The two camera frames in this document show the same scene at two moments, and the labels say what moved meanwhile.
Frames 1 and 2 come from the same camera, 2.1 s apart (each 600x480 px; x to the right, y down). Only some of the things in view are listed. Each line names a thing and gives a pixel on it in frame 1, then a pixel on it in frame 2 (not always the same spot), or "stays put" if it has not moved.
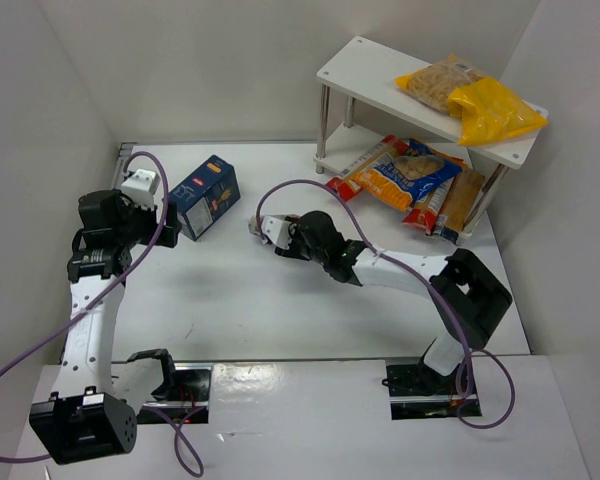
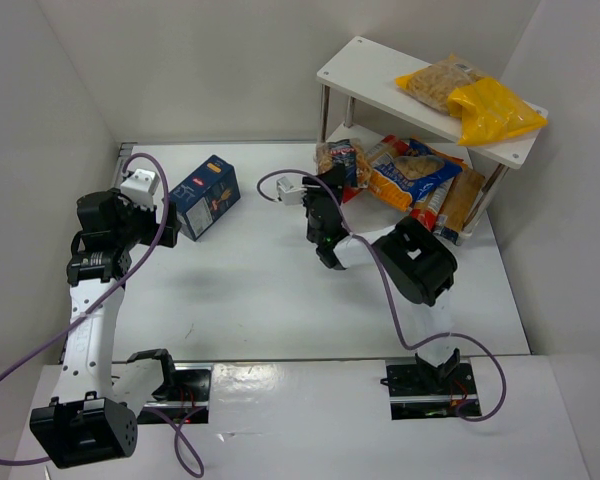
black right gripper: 285,250 to 321,188
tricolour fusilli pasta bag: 253,227 to 348,152
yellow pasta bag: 490,113 stays put
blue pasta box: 205,196 stays put
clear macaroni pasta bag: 434,83 stays put
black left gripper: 169,228 stays put
